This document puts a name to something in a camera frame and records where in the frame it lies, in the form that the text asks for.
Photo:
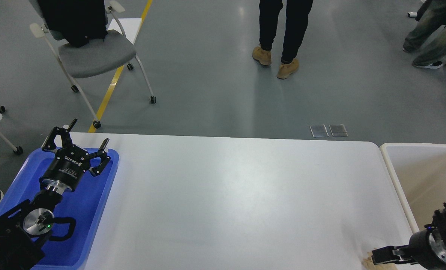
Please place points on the right metal floor plate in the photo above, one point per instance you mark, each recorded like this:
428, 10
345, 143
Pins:
338, 130

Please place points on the metal floor plate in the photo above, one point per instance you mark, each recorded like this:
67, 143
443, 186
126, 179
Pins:
319, 130
338, 130

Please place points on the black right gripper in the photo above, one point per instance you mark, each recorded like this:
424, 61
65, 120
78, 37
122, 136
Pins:
426, 247

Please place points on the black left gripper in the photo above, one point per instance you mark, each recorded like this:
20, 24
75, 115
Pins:
66, 167

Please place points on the person in grey jeans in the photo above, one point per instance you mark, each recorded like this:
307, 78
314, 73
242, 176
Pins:
433, 33

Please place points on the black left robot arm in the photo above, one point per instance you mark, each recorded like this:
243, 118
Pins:
28, 226

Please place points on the beige paper ball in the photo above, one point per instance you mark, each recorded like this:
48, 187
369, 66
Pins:
368, 263

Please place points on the black jacket on chair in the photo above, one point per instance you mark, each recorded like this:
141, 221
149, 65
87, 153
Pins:
78, 21

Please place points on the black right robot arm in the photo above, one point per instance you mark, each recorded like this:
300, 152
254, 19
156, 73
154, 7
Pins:
438, 222

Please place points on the grey white rolling chair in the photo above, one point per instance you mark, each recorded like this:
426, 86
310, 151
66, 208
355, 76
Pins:
96, 57

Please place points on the white floor sheet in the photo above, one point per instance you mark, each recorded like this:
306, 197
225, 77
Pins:
131, 26

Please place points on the left metal floor plate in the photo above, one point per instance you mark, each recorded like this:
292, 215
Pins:
319, 130

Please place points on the beige plastic bin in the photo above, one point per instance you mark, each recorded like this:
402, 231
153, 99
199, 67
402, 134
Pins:
418, 173

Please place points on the blue plastic tray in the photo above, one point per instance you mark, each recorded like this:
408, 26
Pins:
86, 205

